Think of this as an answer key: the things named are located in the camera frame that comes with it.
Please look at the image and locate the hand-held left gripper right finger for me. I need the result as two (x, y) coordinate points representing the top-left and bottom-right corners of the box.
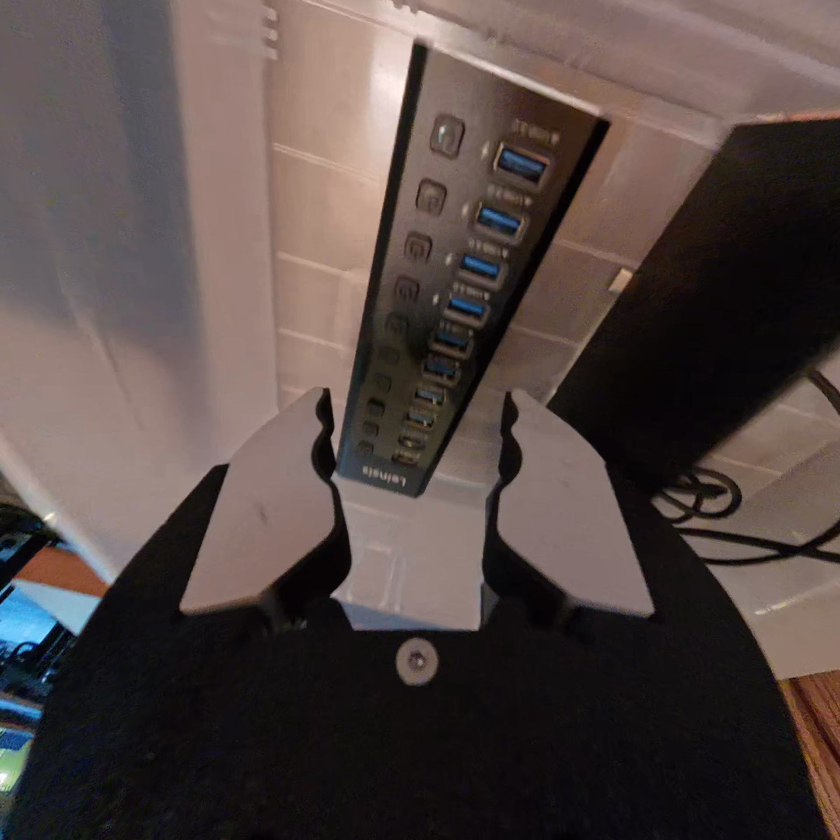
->
(482, 389), (657, 636)

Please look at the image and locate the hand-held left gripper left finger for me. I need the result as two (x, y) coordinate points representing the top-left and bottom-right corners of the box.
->
(178, 387), (354, 634)

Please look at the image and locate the black multi-port USB hub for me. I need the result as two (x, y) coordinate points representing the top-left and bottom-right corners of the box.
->
(335, 42), (611, 500)

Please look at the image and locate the black power adapter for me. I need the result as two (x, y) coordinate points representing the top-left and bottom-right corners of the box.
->
(548, 112), (840, 487)

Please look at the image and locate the black adapter cable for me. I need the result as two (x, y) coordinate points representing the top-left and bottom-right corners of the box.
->
(650, 371), (840, 565)

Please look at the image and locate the clear plastic organizer box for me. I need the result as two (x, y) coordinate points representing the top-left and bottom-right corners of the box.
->
(0, 0), (840, 680)

